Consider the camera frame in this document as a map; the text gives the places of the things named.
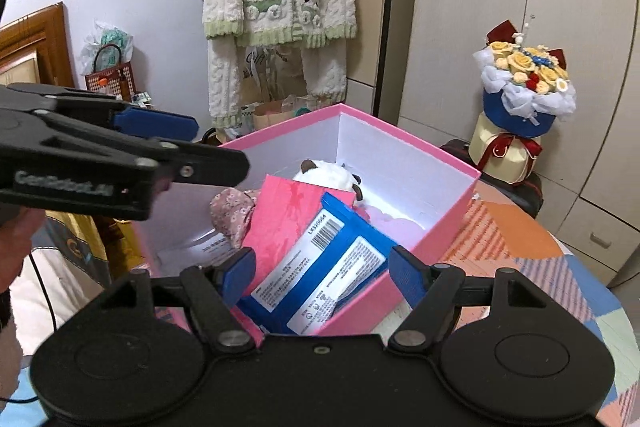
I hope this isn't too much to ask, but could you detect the floral cloth pouch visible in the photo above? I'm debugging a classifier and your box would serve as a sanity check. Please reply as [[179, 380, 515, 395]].
[[209, 188, 258, 250]]

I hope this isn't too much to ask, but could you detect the yellow bag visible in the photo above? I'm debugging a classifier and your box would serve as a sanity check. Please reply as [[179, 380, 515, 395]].
[[42, 209, 113, 290]]

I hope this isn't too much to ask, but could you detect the person's left hand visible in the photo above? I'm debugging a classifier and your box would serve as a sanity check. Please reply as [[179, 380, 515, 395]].
[[0, 208, 46, 294]]

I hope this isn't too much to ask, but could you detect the houndstooth handbag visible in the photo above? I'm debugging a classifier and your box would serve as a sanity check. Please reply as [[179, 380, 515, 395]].
[[84, 44, 137, 104]]

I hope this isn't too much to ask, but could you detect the white green plastic bag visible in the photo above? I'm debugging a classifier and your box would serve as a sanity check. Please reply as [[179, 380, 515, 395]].
[[77, 19, 135, 75]]

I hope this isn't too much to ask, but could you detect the flower bouquet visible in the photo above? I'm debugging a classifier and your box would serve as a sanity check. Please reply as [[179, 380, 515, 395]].
[[472, 19, 578, 188]]

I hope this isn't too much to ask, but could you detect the white brown plush toy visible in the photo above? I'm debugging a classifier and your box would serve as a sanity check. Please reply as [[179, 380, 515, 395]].
[[292, 159, 365, 208]]

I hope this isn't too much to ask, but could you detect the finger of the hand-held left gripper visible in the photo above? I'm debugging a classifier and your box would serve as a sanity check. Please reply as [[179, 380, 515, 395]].
[[47, 124, 251, 188], [6, 83, 200, 142]]

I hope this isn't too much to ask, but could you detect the patterned tablecloth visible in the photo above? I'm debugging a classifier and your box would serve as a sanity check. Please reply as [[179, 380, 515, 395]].
[[245, 187, 636, 427]]

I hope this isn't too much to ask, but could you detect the person's left forearm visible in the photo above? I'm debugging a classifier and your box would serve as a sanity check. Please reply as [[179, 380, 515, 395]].
[[0, 292, 33, 400]]

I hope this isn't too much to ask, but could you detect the pink cardboard box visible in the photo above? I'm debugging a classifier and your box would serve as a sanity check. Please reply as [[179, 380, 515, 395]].
[[132, 103, 483, 338]]

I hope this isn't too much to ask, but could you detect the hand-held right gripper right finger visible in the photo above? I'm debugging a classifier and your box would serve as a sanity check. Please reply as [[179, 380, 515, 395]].
[[387, 246, 562, 353]]

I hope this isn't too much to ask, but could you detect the wooden headboard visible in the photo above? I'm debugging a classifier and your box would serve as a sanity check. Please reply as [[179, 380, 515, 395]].
[[0, 2, 76, 90]]

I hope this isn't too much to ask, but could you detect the blue white packet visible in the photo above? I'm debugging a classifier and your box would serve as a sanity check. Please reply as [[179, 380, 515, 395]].
[[237, 192, 393, 337]]

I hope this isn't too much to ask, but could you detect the pink cloth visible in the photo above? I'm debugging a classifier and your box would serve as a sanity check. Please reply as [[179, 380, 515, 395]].
[[242, 174, 326, 298]]

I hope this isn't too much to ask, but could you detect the beige tall cabinet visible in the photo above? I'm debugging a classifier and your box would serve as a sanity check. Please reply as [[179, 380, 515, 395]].
[[340, 0, 418, 118]]

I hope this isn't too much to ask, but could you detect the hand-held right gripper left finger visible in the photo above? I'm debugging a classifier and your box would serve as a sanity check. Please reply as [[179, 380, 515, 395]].
[[65, 247, 261, 356]]

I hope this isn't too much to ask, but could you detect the black suitcase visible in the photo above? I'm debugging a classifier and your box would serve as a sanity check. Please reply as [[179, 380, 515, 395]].
[[439, 138, 545, 220]]

